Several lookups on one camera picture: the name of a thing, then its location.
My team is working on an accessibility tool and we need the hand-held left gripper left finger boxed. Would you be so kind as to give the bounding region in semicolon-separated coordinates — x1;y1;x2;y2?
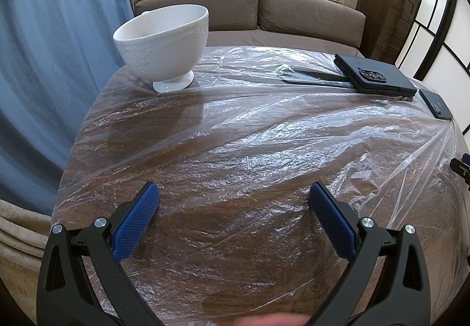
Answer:
37;181;160;326

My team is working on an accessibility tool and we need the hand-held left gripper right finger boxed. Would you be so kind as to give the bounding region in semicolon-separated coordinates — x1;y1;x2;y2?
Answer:
309;181;432;326

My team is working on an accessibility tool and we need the white footed bowl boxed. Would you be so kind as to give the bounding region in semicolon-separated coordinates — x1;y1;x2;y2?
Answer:
113;4;210;93

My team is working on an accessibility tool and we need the blue curtain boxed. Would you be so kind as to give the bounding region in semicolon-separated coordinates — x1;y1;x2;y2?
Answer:
0;0;135;216

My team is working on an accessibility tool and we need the brown sofa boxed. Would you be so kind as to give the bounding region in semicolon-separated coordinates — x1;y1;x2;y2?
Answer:
134;0;367;58

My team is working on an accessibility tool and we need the black framed folding screen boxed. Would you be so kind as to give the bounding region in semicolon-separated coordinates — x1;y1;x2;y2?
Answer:
395;0;470;136

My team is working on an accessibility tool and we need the dark flat object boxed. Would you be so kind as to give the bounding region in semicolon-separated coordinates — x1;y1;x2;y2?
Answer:
281;67;353;87

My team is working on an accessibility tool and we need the beige folded cloth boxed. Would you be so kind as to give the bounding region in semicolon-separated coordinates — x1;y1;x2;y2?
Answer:
0;197;52;271

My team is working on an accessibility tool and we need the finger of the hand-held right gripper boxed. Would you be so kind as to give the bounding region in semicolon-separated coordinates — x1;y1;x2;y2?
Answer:
450;157;470;183

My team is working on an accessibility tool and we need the dark wooden cabinet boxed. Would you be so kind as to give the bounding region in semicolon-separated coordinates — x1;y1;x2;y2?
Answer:
357;0;420;64

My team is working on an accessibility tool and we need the black flat box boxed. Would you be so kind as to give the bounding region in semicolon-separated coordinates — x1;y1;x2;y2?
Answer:
334;53;418;95

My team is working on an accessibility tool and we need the brown sofa back cushion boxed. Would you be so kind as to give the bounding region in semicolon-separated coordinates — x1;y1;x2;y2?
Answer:
134;0;259;32
259;0;367;49

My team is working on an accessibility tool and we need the blue smartphone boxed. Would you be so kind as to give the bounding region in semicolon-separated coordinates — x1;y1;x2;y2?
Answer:
419;89;454;120

